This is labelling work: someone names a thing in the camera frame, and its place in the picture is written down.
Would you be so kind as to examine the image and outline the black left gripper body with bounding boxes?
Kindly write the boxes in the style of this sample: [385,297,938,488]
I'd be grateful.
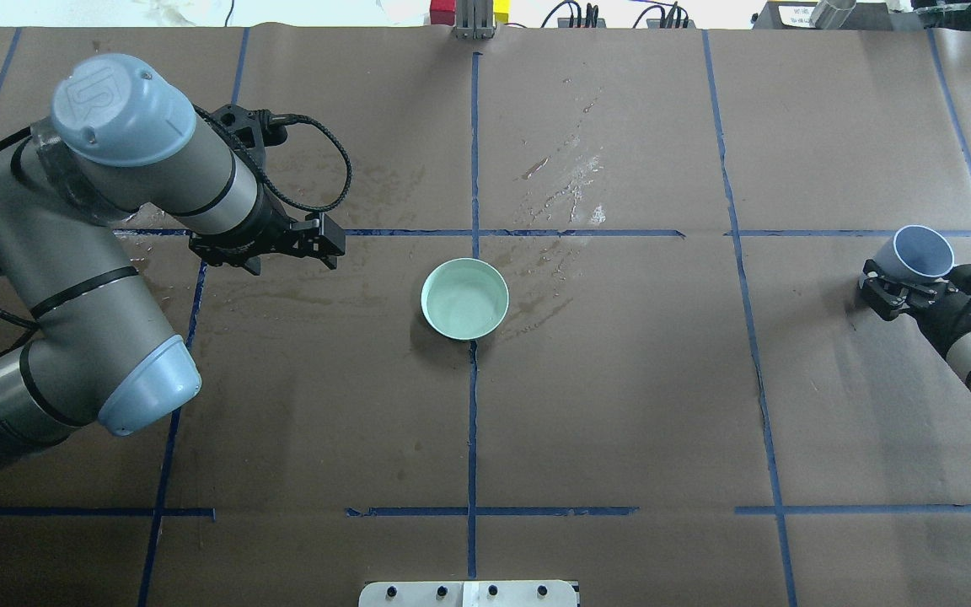
[189,207,302,276]

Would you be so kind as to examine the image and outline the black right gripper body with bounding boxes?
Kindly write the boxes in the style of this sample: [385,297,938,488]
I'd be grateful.
[924,291,971,358]

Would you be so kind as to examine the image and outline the blue-grey plastic cup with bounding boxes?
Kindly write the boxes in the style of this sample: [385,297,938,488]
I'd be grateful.
[873,224,956,277]

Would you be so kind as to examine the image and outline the light green bowl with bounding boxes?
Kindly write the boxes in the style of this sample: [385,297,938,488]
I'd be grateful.
[420,258,510,341]

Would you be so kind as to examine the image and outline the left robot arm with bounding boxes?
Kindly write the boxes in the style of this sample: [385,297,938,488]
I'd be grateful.
[0,53,346,470]

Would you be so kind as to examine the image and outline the red block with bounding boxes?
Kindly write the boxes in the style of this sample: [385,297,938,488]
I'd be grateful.
[428,0,456,26]

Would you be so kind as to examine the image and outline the steel cup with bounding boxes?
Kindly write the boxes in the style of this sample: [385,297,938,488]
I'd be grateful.
[808,0,857,30]

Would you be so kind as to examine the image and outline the black box under cup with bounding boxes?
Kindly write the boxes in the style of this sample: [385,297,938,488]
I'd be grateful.
[751,1,928,31]

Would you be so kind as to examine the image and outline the yellow block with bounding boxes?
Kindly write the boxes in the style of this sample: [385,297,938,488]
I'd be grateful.
[492,0,512,24]

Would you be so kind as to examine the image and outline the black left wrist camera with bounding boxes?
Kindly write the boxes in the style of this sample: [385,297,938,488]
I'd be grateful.
[212,104,288,169]

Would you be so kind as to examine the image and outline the aluminium frame post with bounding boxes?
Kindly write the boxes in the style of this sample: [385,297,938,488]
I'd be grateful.
[453,0,496,40]

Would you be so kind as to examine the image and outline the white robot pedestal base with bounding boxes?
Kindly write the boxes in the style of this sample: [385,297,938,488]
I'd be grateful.
[358,579,582,606]

